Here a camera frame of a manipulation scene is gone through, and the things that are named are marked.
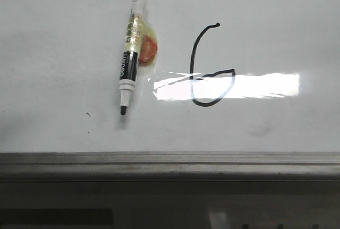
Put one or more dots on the black whiteboard marker with tape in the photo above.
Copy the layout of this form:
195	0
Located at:
135	33

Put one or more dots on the white whiteboard with aluminium frame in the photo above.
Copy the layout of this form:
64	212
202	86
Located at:
226	90

